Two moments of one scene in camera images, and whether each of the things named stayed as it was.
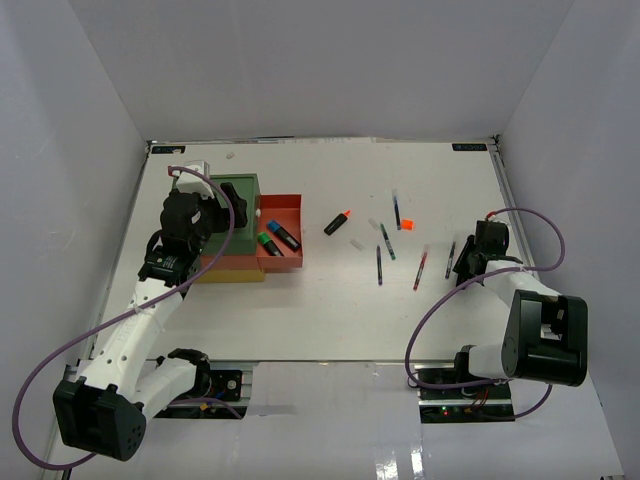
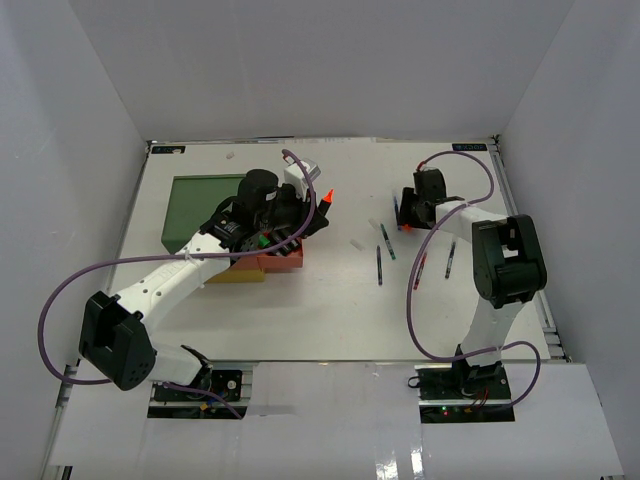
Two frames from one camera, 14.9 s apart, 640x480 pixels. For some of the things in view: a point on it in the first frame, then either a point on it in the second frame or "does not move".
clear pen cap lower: x=359 y=245 does not move
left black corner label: x=168 y=149 does not move
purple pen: x=379 y=265 does not move
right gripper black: x=462 y=267 -> x=406 y=217
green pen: x=388 y=242 does not move
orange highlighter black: x=336 y=223 -> x=326 y=202
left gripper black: x=239 y=205 -> x=303 y=207
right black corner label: x=469 y=147 does not move
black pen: x=450 y=259 does not move
